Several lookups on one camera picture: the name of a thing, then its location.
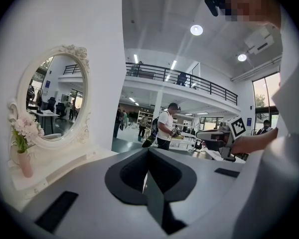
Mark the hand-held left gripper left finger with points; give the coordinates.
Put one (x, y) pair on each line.
(89, 183)

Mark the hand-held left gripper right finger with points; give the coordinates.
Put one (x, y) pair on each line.
(209, 183)

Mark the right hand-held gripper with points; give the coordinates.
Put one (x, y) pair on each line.
(235, 128)

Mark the person's right forearm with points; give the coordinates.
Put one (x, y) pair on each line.
(254, 142)

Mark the white vanity dressing table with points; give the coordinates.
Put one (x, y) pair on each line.
(64, 163)

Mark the black balcony railing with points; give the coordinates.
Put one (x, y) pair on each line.
(214, 88)

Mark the white shelf unit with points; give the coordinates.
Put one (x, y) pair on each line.
(149, 116)

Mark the pink vase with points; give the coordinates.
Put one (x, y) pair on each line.
(25, 165)

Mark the person's white shirt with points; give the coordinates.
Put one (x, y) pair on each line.
(276, 183)

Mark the tall window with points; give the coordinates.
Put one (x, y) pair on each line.
(264, 91)

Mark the pink flower bouquet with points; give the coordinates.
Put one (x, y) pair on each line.
(27, 128)

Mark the round ceiling light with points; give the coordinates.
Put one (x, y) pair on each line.
(196, 30)
(242, 57)

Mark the oval white-framed mirror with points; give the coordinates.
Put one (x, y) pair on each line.
(57, 96)

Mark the white ceiling air conditioner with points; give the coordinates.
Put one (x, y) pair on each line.
(259, 41)

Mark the person's head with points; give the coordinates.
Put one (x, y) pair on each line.
(251, 4)

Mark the head-mounted black camera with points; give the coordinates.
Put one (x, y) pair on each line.
(213, 1)

